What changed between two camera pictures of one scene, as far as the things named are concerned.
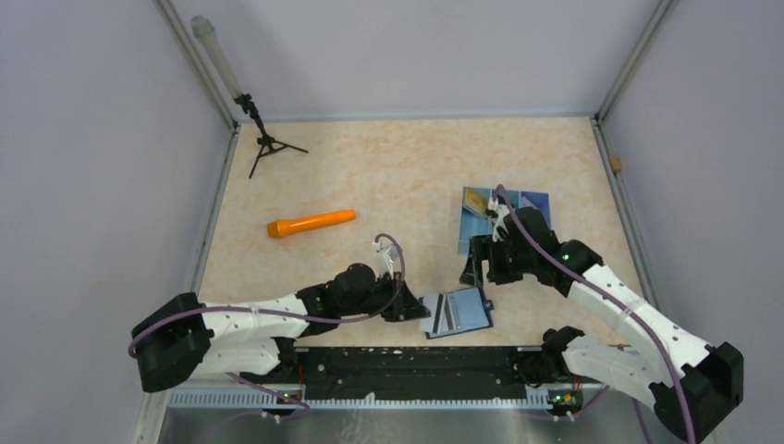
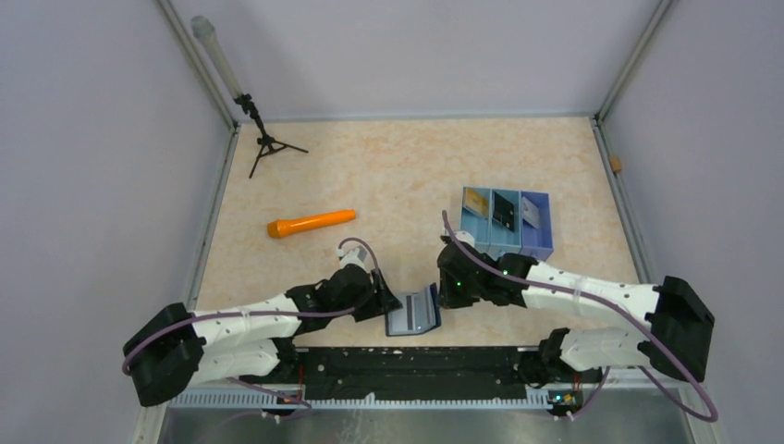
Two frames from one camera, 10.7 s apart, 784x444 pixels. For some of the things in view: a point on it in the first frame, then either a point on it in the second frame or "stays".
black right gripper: x=483 y=248 → x=447 y=298
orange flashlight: x=278 y=228 stays
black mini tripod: x=269 y=144 stays
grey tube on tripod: x=203 y=29 stays
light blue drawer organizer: x=474 y=221 stays
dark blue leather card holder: x=464 y=312 → x=420 y=313
